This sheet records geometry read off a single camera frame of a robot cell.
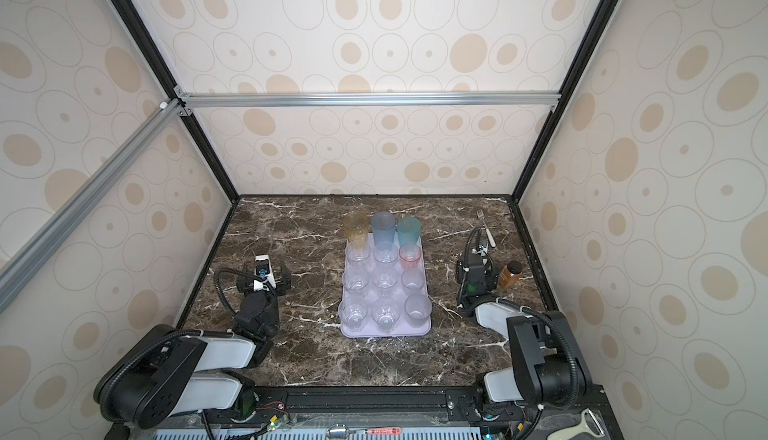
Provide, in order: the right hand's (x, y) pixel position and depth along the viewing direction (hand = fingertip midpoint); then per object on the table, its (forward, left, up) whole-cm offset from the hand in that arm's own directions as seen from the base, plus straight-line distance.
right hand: (482, 260), depth 92 cm
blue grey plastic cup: (+17, +31, -3) cm, 36 cm away
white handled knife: (+17, -8, -9) cm, 21 cm away
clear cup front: (-3, +22, -5) cm, 23 cm away
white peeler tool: (-43, -14, -8) cm, 46 cm away
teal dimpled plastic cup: (+14, +22, -2) cm, 26 cm away
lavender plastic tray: (-15, +30, -6) cm, 34 cm away
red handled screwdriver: (-42, +31, -6) cm, 53 cm away
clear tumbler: (-4, +39, -5) cm, 40 cm away
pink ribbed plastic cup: (+5, +22, -5) cm, 23 cm away
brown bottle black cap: (-4, -8, -1) cm, 9 cm away
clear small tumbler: (+7, +39, -5) cm, 40 cm away
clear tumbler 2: (-4, +31, -4) cm, 31 cm away
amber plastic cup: (+23, +41, -9) cm, 48 cm away
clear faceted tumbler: (+6, +30, -4) cm, 31 cm away
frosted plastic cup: (-13, +21, -4) cm, 25 cm away
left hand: (-4, +62, +10) cm, 63 cm away
